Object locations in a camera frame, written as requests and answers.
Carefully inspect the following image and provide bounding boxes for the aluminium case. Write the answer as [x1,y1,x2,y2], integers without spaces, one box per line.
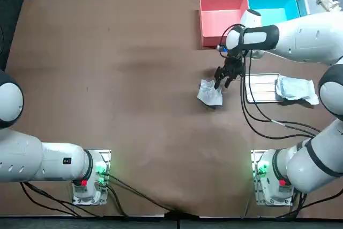
[297,0,343,17]

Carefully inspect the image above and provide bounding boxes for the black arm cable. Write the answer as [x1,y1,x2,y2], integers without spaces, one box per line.
[239,49,324,139]
[248,49,325,136]

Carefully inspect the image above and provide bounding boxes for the pink plastic box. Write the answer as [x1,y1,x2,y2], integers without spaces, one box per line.
[199,0,250,48]

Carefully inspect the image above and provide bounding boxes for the used face mask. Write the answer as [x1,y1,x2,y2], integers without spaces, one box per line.
[196,78,224,110]

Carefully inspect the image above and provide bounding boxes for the blue plastic box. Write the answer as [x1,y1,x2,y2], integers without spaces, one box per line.
[247,0,301,25]

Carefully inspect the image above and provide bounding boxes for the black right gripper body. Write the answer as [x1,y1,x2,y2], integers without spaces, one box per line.
[222,56,246,78]

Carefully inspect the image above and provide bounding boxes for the new face mask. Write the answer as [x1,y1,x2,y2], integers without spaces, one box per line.
[275,75,320,106]

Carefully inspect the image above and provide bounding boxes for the black base cable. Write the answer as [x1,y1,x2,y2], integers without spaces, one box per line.
[106,174,200,218]

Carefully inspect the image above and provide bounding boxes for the grey metal tray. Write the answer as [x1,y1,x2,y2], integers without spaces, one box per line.
[244,73,286,104]

